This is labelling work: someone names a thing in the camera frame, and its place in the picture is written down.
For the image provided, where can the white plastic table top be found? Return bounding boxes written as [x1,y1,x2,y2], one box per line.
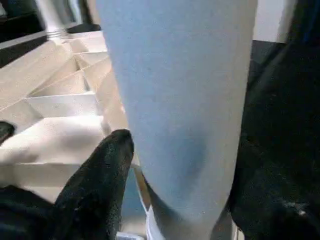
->
[0,30,238,240]

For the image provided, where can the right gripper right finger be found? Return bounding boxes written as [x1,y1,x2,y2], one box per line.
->
[227,159,320,240]

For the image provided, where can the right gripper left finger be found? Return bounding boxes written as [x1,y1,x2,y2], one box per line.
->
[52,128,135,240]

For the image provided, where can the white plastic table leg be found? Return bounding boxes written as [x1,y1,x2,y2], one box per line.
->
[35,0,72,40]
[95,0,259,238]

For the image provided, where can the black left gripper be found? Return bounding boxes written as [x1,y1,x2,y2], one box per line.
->
[0,184,57,240]

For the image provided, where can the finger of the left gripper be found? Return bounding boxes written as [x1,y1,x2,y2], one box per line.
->
[0,121,16,146]

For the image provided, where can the black work mat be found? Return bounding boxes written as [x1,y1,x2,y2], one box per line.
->
[0,12,320,240]

